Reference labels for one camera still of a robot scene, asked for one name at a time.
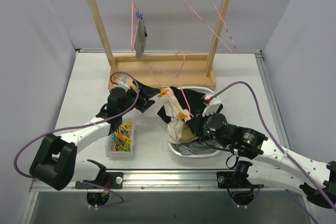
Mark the white clothespin box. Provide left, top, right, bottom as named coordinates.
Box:
left=105, top=118, right=136, bottom=160

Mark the orange clothespin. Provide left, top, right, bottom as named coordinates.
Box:
left=176, top=113, right=188, bottom=120
left=158, top=89, right=169, bottom=98

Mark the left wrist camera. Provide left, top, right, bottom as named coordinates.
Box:
left=112, top=76, right=130, bottom=91

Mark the black and cream underwear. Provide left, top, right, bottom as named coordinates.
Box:
left=157, top=87, right=205, bottom=124

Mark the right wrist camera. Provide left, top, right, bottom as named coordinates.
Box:
left=202, top=93, right=223, bottom=117

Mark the pink wire hanger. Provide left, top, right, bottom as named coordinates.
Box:
left=131, top=0, right=139, bottom=51
left=178, top=0, right=236, bottom=54
left=149, top=50, right=195, bottom=119

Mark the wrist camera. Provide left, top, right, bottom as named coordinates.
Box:
left=112, top=76, right=130, bottom=91
left=202, top=93, right=223, bottom=117

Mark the grey underwear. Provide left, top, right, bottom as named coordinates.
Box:
left=134, top=19, right=148, bottom=60

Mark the purple clothespin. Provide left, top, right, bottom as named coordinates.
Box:
left=135, top=11, right=143, bottom=19

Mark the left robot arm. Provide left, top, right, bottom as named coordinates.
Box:
left=29, top=82, right=160, bottom=190

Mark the olive and cream underwear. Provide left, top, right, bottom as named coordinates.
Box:
left=166, top=109, right=199, bottom=144

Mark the wooden clothes rack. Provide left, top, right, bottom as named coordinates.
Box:
left=87, top=0, right=230, bottom=89

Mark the striped garment in basket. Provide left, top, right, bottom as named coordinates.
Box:
left=169, top=140, right=222, bottom=158

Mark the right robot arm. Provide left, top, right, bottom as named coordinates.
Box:
left=186, top=113, right=335, bottom=209

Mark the white laundry basket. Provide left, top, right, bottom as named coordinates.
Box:
left=163, top=86, right=220, bottom=158

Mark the aluminium front rail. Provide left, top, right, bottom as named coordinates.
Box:
left=28, top=167, right=281, bottom=193

